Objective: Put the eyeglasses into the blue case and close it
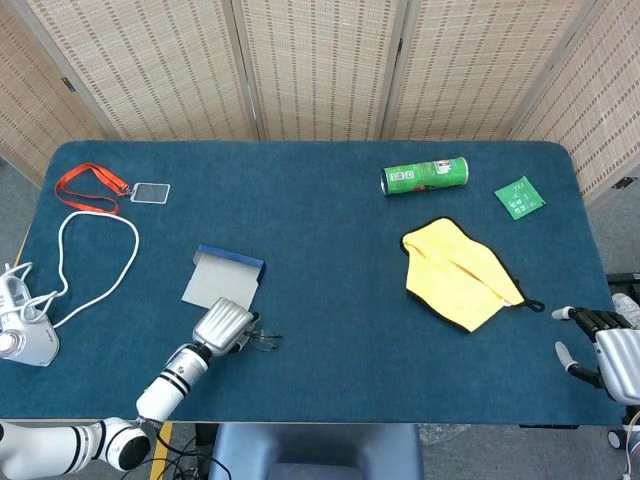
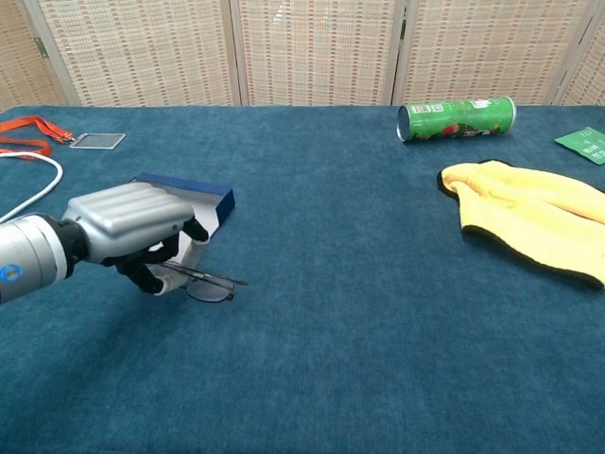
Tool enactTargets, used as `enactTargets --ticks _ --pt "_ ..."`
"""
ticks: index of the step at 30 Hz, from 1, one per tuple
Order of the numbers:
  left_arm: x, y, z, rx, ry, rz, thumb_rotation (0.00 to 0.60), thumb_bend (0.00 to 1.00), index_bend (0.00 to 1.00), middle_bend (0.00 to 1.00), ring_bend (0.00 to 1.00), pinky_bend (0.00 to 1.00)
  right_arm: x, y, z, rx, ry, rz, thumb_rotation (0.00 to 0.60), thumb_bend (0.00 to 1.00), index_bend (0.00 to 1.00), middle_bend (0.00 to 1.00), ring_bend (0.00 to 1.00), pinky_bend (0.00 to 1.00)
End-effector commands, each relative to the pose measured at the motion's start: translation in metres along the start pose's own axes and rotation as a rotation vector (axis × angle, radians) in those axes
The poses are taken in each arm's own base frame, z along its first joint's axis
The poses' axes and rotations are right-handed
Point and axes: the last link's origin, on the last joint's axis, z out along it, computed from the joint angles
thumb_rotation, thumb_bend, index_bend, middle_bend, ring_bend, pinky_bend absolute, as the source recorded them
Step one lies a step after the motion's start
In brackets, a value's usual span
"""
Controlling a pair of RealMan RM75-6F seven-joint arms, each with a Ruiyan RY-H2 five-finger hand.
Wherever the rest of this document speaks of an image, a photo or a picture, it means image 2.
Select green sachet packet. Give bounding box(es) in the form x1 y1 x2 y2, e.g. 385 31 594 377
553 126 605 166

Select woven bamboo folding screen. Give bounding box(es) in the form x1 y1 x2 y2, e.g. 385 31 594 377
0 0 605 113

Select white cable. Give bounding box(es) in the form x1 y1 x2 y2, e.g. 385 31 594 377
0 150 64 223

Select teal table mat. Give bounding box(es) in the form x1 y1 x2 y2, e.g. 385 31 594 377
0 104 605 454

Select green chip can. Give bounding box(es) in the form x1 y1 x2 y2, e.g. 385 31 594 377
396 96 517 143

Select yellow cloth black trim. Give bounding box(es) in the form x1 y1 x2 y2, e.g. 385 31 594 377
436 159 605 292

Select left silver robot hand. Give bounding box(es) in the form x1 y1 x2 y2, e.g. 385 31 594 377
60 182 210 297

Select black wire-frame eyeglasses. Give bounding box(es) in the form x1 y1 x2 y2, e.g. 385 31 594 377
158 262 250 304

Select orange lanyard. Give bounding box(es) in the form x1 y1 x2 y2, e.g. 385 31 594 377
0 115 76 161

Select blue and white box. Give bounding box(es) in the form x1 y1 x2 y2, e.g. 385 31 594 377
128 172 235 252

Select clear badge holder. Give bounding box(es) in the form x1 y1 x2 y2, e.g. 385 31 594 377
69 132 127 150

